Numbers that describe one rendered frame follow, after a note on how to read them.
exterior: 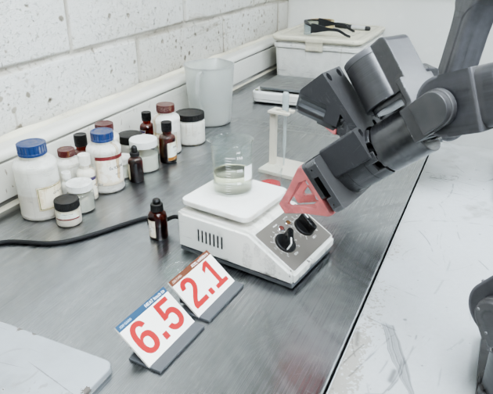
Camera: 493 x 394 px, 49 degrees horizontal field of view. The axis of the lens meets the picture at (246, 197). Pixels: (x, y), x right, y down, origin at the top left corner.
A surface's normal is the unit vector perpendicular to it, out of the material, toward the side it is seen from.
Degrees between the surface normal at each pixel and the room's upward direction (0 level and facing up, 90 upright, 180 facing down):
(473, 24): 95
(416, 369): 0
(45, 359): 0
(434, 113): 90
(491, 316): 90
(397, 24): 90
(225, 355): 0
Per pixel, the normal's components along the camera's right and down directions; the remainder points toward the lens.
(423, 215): 0.00, -0.90
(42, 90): 0.91, 0.18
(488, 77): -0.81, 0.21
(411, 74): 0.44, -0.34
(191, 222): -0.54, 0.36
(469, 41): 0.13, 0.42
